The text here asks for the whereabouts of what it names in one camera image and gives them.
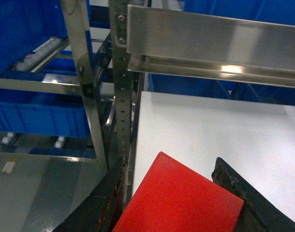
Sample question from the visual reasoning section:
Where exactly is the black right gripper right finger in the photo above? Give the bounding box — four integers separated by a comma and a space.
211, 157, 295, 232

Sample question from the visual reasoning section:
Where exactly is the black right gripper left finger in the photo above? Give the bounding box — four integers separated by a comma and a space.
54, 158, 127, 232

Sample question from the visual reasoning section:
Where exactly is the red magnetic block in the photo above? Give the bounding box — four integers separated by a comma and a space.
113, 152, 244, 232

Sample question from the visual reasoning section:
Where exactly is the blue crate on left shelf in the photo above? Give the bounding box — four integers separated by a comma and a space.
0, 89, 90, 138

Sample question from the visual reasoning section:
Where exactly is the steel shelf upright post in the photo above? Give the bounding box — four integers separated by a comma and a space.
109, 0, 133, 165

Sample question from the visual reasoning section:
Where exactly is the stainless steel shelf rail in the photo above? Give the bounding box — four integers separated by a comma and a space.
127, 3, 295, 87

